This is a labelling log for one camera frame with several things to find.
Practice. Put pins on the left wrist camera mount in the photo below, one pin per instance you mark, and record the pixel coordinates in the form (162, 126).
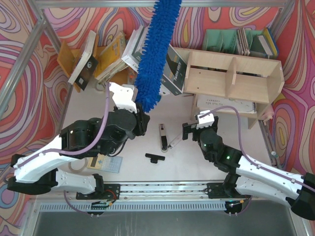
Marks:
(124, 96)

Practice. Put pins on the clear tape roll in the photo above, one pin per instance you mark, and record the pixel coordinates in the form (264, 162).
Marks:
(78, 165)

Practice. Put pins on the yellow book stack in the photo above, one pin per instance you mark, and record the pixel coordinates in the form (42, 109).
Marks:
(110, 59)

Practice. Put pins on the blue covered book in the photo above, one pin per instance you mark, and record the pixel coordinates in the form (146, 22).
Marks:
(269, 44)

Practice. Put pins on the black white Twins story book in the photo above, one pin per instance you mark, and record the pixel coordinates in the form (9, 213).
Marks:
(173, 76)

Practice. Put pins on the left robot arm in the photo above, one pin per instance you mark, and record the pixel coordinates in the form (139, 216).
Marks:
(40, 172)

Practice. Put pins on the white spiral notebook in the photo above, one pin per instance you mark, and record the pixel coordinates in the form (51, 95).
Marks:
(208, 102)

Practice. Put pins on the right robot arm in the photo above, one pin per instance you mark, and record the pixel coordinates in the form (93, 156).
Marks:
(247, 176)

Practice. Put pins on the white black stapler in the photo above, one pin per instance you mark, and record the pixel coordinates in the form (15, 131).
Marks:
(163, 138)

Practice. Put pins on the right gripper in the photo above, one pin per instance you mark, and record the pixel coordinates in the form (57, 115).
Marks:
(191, 128)

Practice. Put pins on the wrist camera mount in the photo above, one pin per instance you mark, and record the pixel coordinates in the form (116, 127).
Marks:
(204, 119)
(124, 96)

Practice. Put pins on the blue yellow calculator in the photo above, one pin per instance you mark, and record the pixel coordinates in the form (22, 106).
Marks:
(105, 163)

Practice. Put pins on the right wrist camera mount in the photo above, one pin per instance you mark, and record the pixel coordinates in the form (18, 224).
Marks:
(204, 119)

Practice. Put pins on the blue microfiber duster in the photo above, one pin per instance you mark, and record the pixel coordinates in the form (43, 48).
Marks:
(158, 38)

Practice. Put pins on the green desk organizer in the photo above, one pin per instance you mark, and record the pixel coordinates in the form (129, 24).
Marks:
(241, 41)

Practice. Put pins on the white black paperback book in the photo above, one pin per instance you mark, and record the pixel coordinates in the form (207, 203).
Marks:
(85, 63)

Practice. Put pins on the pencil cup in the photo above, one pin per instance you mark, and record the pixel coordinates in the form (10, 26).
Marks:
(131, 76)

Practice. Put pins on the white Chokladfabriken book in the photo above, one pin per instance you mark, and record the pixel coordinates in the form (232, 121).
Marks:
(128, 59)

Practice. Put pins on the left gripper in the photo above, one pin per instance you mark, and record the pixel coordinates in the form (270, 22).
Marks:
(142, 120)

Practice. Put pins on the light wooden bookshelf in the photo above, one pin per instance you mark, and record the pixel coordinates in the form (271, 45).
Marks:
(233, 76)

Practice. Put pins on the pink pig figurine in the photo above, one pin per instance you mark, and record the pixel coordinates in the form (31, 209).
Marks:
(267, 115)

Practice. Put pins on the white black utility knife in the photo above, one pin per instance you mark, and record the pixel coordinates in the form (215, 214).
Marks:
(175, 141)

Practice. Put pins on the black small tool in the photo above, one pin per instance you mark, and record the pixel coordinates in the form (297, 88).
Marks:
(154, 158)

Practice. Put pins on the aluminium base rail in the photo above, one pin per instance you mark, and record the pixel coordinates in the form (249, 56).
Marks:
(162, 190)

